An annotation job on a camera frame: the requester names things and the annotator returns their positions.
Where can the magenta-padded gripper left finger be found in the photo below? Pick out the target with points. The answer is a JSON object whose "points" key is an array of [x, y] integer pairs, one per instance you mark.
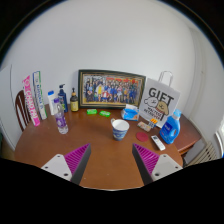
{"points": [[78, 158]]}

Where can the white and green shuttlecock tube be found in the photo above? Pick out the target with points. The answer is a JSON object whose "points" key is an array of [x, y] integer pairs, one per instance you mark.
{"points": [[40, 95]]}

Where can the framed group picture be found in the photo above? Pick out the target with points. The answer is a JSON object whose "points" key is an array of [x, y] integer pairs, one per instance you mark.
{"points": [[111, 89]]}

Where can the small beige packet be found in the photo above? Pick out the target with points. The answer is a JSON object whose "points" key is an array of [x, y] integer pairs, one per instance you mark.
{"points": [[143, 126]]}

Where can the white remote control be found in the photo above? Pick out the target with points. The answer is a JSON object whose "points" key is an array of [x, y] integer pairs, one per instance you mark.
{"points": [[158, 142]]}

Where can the colourful puzzle cube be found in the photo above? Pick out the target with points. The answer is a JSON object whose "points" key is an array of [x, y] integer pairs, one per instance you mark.
{"points": [[153, 123]]}

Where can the blue detergent bottle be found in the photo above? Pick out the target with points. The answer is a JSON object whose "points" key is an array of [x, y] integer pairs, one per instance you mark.
{"points": [[170, 130]]}

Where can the amber pump bottle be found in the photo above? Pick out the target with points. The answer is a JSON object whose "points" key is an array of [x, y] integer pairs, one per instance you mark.
{"points": [[74, 104]]}

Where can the white printed paper gift bag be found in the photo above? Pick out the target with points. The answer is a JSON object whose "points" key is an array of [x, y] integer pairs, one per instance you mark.
{"points": [[160, 100]]}

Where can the pink shuttlecock tube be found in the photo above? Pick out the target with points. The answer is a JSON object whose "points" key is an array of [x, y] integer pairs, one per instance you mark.
{"points": [[31, 101]]}

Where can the dark blue pump bottle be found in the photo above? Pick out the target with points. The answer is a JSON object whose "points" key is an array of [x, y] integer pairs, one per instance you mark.
{"points": [[63, 100]]}

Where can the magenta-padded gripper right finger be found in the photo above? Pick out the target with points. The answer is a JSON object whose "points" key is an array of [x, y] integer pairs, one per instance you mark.
{"points": [[146, 159]]}

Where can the white mug with blue print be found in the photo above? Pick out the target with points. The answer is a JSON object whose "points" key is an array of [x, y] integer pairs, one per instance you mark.
{"points": [[119, 130]]}

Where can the clear purple-capped water bottle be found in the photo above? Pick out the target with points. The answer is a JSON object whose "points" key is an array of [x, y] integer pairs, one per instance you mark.
{"points": [[61, 121]]}

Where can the white bottle with blue cap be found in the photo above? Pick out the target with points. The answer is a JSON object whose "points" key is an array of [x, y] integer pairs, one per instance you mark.
{"points": [[51, 103]]}

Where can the green soap packet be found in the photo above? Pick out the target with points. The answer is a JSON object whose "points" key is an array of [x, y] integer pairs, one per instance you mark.
{"points": [[92, 111], [105, 113]]}

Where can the flat round red coaster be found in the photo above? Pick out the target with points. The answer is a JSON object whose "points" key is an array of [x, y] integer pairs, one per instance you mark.
{"points": [[142, 136]]}

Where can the white radiator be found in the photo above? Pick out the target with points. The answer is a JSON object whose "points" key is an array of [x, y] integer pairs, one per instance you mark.
{"points": [[203, 154]]}

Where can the blue tissue pack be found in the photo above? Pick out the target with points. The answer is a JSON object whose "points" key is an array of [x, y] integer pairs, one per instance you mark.
{"points": [[130, 114]]}

